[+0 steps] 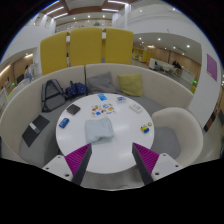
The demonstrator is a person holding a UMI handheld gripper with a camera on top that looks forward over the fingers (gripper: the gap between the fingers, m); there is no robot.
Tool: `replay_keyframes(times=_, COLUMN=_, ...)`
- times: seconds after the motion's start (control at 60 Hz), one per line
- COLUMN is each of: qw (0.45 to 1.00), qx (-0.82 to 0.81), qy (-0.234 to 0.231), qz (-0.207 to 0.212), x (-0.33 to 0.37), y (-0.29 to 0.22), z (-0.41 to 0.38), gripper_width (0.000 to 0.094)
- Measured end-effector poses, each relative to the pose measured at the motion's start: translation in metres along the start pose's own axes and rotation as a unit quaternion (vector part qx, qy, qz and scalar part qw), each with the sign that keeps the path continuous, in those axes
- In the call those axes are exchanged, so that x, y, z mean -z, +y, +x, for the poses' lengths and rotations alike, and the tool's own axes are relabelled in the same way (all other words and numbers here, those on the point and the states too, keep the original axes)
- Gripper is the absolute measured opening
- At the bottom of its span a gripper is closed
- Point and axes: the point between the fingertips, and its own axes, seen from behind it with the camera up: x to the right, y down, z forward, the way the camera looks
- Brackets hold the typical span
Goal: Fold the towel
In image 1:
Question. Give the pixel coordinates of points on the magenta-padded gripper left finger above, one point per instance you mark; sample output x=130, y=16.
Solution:
x=75, y=159

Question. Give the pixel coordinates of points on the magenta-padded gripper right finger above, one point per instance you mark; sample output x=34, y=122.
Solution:
x=148, y=159

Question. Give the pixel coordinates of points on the light blue towel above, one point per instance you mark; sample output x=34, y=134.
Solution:
x=99, y=130

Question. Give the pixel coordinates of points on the yellow and blue toy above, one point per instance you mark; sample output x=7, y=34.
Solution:
x=144, y=129

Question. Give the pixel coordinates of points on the small round yellow token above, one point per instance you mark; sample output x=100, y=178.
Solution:
x=149, y=124

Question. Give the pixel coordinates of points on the blue rectangular box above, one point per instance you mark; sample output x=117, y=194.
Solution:
x=64, y=123

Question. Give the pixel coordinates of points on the white round armchair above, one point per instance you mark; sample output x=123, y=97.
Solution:
x=181, y=126

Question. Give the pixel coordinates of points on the black laptop sleeve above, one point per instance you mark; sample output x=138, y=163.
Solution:
x=37, y=128

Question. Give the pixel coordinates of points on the dark brown wallet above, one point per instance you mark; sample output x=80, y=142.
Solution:
x=73, y=109

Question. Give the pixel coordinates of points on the flat white box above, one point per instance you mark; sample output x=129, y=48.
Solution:
x=136, y=108

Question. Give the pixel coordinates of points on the colourful sticker sheet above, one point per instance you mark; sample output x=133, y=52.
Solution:
x=103, y=109

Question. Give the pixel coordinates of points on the small blue and white box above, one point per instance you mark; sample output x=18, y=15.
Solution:
x=121, y=99

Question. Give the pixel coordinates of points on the grey backpack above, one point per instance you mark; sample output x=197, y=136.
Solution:
x=52, y=96

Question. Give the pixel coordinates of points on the blue card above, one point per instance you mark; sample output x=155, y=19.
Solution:
x=102, y=97

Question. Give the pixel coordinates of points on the navy blue patterned bag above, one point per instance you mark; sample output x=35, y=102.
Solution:
x=76, y=90

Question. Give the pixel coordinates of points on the yellow-green cushion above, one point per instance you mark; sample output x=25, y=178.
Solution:
x=131, y=85

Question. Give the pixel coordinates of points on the curved beige sofa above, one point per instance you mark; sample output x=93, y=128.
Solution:
x=23, y=100

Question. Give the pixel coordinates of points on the grey cushion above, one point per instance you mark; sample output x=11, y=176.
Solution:
x=101, y=83

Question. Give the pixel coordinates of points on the long white counter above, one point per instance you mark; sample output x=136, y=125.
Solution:
x=166, y=68

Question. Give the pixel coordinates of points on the person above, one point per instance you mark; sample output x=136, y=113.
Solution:
x=176, y=65
x=27, y=72

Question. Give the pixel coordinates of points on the yellow divider panel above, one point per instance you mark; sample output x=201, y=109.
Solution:
x=54, y=52
x=119, y=46
x=85, y=46

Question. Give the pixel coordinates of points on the ceiling lights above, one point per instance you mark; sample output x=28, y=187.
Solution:
x=55, y=10

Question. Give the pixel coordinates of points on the purple wall poster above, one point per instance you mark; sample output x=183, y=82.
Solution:
x=212, y=67

